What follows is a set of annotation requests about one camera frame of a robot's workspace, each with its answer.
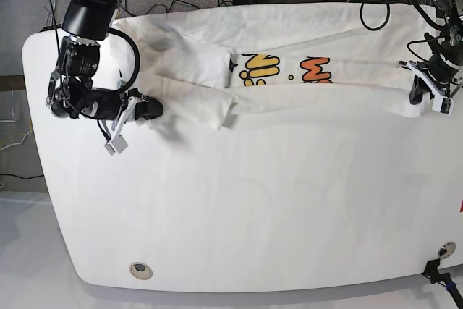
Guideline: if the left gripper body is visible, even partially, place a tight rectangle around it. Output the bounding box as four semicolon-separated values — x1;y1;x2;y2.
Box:
397;54;460;99

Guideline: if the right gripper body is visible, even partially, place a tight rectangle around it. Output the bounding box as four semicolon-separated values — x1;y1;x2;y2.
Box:
81;88;149;139

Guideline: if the white printed T-shirt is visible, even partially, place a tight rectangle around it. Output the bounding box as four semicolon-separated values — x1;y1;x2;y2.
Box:
114;3;430;129

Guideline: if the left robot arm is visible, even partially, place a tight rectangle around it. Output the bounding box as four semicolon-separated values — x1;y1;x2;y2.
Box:
360;0;462;114

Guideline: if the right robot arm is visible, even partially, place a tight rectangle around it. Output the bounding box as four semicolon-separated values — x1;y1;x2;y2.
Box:
46;0;163;140

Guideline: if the silver table grommet left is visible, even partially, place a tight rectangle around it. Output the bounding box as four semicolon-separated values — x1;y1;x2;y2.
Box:
129;262;153;280

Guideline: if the silver table grommet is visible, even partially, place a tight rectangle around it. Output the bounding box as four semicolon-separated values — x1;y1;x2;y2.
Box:
437;242;456;259
129;262;153;280

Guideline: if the silver table grommet right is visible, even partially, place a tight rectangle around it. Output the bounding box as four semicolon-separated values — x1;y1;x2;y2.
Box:
437;242;456;259

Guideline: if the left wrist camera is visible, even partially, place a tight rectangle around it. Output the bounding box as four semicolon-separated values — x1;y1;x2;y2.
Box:
431;96;454;115

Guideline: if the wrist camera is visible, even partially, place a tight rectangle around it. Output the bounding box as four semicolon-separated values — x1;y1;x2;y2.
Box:
431;96;454;115
104;135;128;156

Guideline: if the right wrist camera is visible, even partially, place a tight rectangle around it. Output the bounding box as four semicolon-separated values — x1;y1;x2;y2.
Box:
104;135;128;156

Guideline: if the white cable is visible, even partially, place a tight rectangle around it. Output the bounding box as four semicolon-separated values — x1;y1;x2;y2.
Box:
0;88;33;151

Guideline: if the black clamp with cable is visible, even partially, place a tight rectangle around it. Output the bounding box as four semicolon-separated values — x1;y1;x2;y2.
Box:
422;259;463;308

